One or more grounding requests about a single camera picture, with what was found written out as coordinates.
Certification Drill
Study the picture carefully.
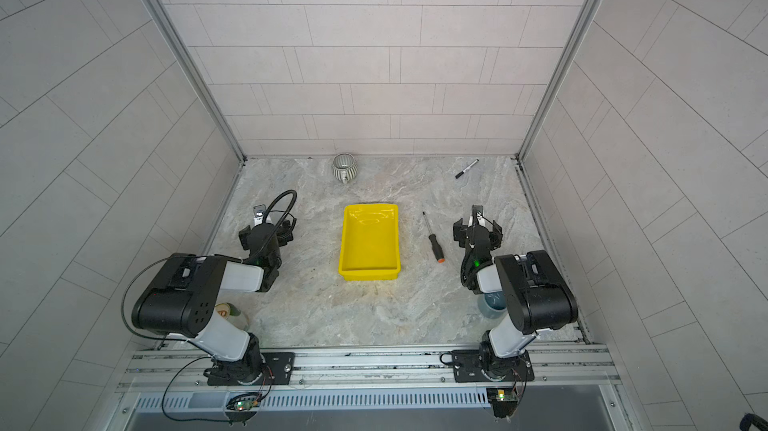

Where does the yellow plastic bin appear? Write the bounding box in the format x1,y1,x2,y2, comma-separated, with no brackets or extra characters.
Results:
338,203,402,281

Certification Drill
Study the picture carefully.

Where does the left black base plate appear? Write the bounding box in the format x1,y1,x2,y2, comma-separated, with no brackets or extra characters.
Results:
203,352,295,386

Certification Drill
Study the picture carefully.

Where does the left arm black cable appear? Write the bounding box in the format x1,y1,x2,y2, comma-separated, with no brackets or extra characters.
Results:
259,189,299,252

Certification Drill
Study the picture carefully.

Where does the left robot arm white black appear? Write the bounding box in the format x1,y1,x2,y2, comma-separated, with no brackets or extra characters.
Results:
131,205,295,386

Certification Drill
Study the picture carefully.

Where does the left green circuit board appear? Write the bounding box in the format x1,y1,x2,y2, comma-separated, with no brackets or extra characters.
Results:
225,392,263,412

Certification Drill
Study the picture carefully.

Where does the white slotted cable duct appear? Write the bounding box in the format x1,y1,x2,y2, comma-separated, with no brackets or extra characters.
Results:
135,388,490,416

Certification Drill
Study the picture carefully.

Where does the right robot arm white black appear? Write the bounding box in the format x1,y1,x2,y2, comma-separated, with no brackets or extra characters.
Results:
451,205,578,383

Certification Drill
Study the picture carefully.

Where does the black marker pen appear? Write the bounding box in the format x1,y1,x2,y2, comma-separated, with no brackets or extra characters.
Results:
454,159,479,180

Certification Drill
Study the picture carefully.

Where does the aluminium mounting rail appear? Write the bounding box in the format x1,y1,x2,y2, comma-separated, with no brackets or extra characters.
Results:
116,342,620,392

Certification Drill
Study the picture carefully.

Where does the black orange screwdriver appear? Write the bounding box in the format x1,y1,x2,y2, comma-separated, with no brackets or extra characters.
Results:
422,212,445,263

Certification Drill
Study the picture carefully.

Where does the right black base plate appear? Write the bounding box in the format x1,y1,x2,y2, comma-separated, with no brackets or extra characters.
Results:
448,350,535,383

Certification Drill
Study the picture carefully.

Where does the teal blue cup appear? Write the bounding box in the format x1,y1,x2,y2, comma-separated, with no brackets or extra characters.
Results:
478,292,507,319

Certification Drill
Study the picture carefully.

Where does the ribbed grey ceramic cup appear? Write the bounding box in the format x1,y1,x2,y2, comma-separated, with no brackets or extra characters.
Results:
332,153,358,184

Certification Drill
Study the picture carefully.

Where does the small tan bottle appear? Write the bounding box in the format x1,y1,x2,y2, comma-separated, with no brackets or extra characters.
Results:
215,303,249,331

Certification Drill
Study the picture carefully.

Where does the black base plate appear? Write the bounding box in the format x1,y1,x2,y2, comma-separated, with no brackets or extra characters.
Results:
203,352,295,386
448,350,535,383

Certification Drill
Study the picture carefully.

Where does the right circuit board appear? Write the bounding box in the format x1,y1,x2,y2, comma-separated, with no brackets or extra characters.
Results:
486,388,520,419

